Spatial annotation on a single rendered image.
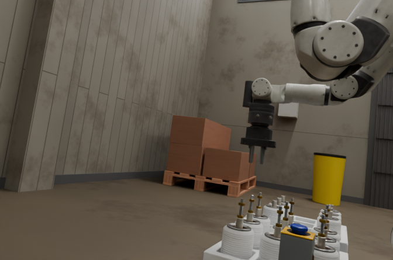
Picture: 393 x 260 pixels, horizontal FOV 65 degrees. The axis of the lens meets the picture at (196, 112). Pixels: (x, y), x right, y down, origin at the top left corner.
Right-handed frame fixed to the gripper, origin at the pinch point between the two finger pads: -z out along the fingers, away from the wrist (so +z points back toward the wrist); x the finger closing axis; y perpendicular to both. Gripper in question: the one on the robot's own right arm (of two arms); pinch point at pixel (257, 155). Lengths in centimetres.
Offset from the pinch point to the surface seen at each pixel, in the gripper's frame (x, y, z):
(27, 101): 184, -41, 17
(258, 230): -3.9, 2.5, -24.5
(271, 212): 0.2, -37.0, -24.7
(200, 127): 121, -211, 23
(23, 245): 85, 19, -48
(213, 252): 5.2, 18.1, -29.9
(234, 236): 0.0, 16.6, -24.5
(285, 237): -16.7, 32.6, -17.6
